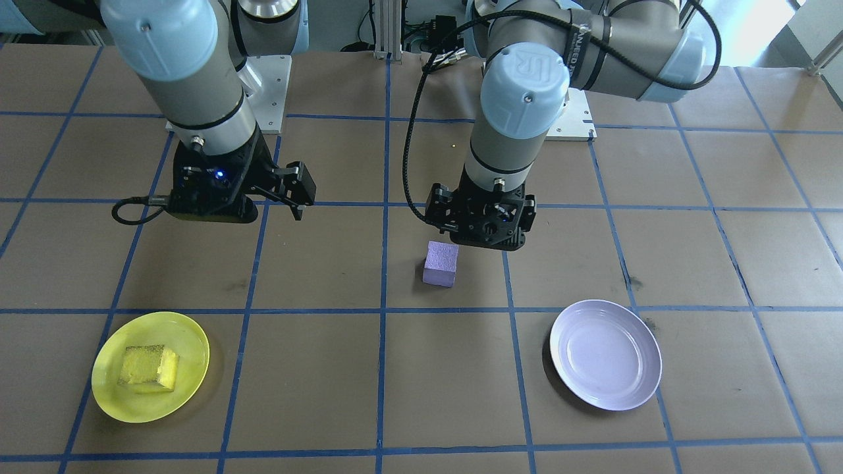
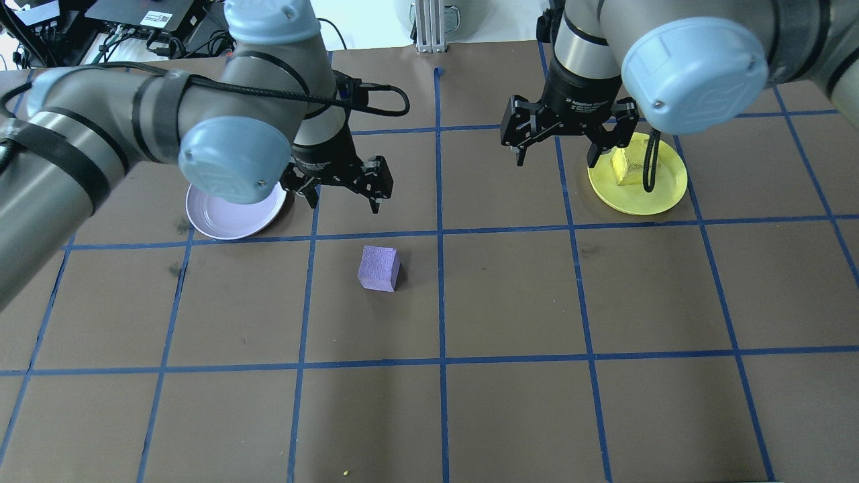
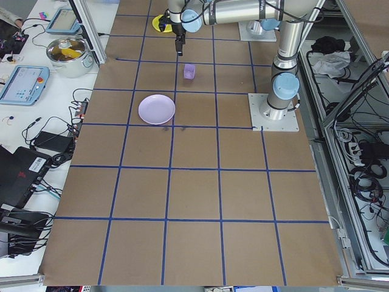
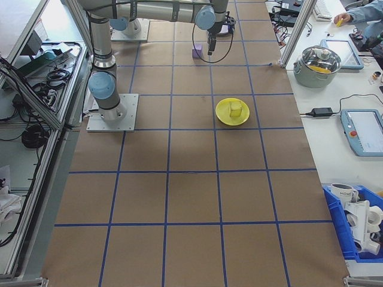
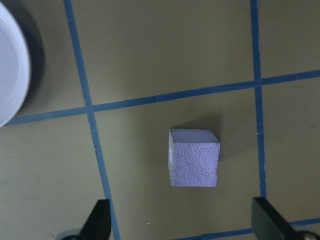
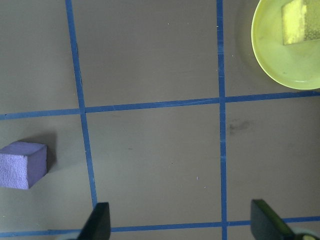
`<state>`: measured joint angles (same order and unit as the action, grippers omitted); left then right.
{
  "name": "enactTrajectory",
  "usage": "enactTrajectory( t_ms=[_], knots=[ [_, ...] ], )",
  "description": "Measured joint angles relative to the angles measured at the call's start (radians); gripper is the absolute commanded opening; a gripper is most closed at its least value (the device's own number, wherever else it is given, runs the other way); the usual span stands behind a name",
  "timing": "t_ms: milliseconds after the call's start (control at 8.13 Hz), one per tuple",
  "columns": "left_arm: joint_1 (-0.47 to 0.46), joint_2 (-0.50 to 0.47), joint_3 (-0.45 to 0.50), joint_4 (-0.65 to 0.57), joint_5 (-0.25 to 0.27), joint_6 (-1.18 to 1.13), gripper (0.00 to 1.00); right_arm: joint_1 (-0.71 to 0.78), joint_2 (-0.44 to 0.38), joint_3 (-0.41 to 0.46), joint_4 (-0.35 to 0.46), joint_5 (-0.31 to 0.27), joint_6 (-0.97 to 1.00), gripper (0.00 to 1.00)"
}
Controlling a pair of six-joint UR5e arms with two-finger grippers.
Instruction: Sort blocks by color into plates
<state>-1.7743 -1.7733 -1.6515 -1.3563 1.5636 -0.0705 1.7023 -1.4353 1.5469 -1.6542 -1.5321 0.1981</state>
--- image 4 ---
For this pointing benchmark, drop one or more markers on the purple foam block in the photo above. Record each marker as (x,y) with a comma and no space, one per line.
(197,51)

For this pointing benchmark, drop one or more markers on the yellow foam block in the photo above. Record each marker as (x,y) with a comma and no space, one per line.
(235,110)

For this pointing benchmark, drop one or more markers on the small yellow object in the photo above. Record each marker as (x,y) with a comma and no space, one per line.
(339,23)

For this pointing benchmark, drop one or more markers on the forearm in blue sleeve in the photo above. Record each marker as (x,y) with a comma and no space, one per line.
(365,10)

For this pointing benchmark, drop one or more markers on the person hand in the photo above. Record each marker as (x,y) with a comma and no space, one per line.
(344,18)

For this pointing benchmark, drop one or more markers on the black flat device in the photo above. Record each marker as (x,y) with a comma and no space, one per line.
(287,9)

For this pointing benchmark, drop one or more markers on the yellow plastic plate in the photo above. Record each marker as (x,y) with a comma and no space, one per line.
(224,116)

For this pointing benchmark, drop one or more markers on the white keyboard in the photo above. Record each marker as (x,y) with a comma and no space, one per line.
(321,9)

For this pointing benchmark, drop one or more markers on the steel pot with lid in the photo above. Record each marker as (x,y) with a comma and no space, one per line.
(314,77)

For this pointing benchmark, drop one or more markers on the blue grey teach pendant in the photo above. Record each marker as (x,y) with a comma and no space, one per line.
(341,53)
(365,131)

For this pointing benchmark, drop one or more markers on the black power adapter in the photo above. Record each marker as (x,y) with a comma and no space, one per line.
(322,112)

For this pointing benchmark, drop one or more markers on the tan rubber band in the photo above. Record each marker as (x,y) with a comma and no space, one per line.
(367,61)

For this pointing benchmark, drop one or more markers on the green circuit board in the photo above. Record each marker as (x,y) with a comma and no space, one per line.
(42,61)

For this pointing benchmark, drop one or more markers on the white printed mug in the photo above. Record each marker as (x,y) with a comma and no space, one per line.
(341,194)

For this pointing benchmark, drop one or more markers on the blue plastic bin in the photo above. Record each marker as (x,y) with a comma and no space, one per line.
(338,227)

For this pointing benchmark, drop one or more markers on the white pipe fitting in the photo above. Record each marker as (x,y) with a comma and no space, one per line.
(362,221)

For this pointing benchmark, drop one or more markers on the white cloth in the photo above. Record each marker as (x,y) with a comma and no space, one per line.
(9,203)

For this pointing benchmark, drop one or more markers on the aluminium profile post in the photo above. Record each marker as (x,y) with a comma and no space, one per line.
(295,33)

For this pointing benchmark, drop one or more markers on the white square base plate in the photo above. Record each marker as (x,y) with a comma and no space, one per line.
(128,119)
(143,34)

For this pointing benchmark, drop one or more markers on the V-shaped metal bar frame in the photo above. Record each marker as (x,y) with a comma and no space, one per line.
(55,121)

